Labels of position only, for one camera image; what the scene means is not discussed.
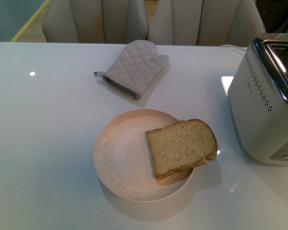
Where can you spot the slice of brown bread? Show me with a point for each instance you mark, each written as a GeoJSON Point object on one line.
{"type": "Point", "coordinates": [181, 146]}

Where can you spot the white silver toaster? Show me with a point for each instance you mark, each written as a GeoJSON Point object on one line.
{"type": "Point", "coordinates": [258, 96]}

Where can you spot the round beige plate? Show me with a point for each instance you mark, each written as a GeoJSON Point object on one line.
{"type": "Point", "coordinates": [123, 162]}

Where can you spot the grey quilted oven mitt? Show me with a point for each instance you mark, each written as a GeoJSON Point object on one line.
{"type": "Point", "coordinates": [135, 68]}

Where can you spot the left beige upholstered chair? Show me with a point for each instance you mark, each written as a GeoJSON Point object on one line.
{"type": "Point", "coordinates": [95, 21]}

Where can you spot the beige upholstered chair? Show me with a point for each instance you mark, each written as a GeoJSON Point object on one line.
{"type": "Point", "coordinates": [95, 21]}
{"type": "Point", "coordinates": [205, 23]}

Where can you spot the right beige upholstered chair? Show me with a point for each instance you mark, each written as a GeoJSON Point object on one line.
{"type": "Point", "coordinates": [205, 23]}

